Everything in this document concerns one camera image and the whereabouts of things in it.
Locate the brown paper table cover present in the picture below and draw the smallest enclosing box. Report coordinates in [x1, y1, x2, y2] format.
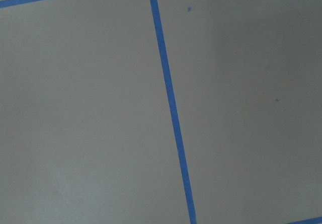
[1, 0, 321, 223]

